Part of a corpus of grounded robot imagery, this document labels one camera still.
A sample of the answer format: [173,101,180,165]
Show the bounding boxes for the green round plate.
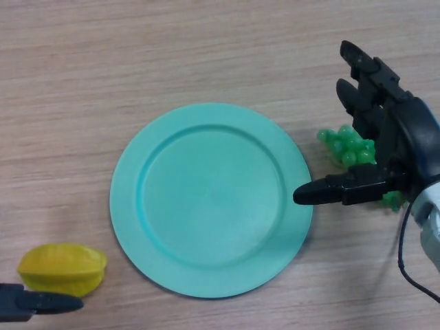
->
[109,102,314,298]

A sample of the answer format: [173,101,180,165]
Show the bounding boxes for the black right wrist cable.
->
[397,202,440,298]

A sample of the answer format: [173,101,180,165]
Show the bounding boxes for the yellow starfruit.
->
[16,243,108,298]

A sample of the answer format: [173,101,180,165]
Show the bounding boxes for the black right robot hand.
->
[292,40,440,206]

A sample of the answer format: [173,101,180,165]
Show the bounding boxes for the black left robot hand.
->
[0,283,85,322]

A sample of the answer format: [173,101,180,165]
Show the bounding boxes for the green grape bunch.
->
[316,124,410,214]

